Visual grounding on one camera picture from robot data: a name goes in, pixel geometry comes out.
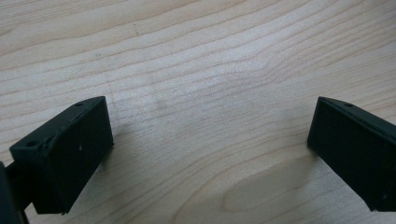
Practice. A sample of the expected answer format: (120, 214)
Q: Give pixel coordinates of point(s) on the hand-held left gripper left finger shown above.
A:
(67, 155)

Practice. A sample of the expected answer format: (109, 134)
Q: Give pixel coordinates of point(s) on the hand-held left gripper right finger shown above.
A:
(351, 149)

